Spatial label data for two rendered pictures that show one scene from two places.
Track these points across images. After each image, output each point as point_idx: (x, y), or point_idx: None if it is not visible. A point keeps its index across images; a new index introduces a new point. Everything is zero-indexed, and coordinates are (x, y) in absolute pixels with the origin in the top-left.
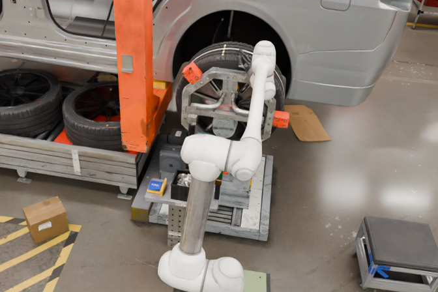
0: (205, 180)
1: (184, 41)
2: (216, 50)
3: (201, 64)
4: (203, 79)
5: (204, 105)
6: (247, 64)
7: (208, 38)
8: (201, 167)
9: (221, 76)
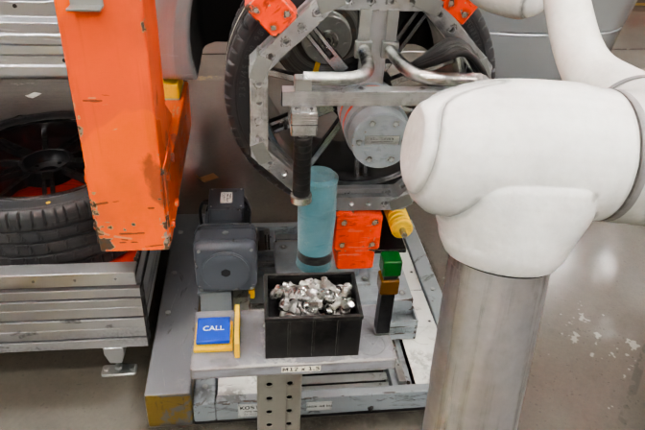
0: (541, 271)
1: None
2: None
3: None
4: (304, 18)
5: (337, 75)
6: None
7: None
8: (533, 217)
9: (356, 1)
